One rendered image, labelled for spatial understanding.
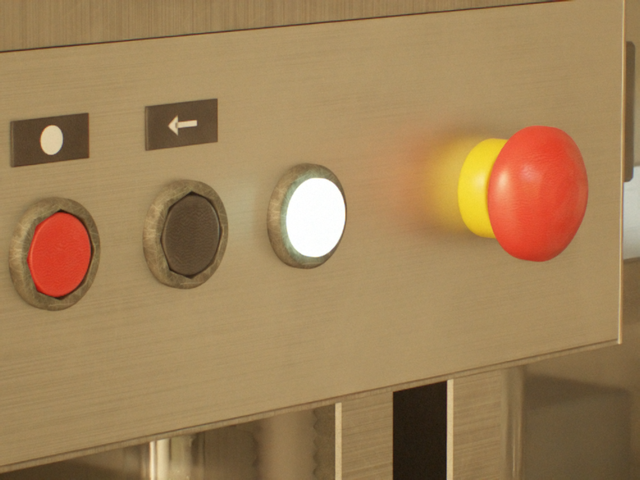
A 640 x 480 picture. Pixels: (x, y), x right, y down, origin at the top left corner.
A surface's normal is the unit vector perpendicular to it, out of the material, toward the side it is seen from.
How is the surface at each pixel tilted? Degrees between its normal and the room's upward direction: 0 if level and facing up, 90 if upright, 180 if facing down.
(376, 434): 90
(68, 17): 90
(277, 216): 88
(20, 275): 103
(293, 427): 122
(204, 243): 90
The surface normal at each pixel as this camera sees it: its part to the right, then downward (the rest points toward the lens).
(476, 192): -0.69, 0.04
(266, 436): -0.45, -0.42
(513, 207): 0.07, 0.19
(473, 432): 0.73, 0.10
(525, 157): 0.22, -0.38
